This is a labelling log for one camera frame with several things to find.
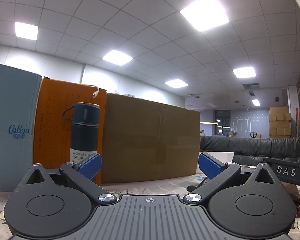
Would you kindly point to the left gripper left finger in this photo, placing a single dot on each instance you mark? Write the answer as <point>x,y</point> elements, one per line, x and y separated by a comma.
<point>79,176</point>

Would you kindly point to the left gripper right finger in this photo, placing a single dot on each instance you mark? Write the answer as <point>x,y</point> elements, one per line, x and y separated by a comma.
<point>220,175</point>

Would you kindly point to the brown leather jacket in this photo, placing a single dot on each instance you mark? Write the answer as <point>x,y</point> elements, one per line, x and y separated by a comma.
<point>293,192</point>

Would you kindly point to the black leather sofa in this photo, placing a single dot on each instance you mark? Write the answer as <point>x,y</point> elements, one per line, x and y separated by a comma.
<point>248,151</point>

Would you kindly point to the dark blue vacuum bottle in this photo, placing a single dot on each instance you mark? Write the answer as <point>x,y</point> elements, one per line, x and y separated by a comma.
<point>85,118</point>

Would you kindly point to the stacked cardboard boxes background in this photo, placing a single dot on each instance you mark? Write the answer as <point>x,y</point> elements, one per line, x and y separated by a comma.
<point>279,122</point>

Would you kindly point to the large brown cardboard box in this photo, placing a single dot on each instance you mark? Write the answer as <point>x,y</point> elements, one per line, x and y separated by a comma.
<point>145,140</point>

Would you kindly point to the orange cardboard box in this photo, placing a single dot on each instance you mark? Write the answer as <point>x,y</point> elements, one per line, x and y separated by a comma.
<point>52,133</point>

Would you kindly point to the light blue cardboard box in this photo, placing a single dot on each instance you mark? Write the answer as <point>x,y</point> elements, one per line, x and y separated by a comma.
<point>19,91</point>

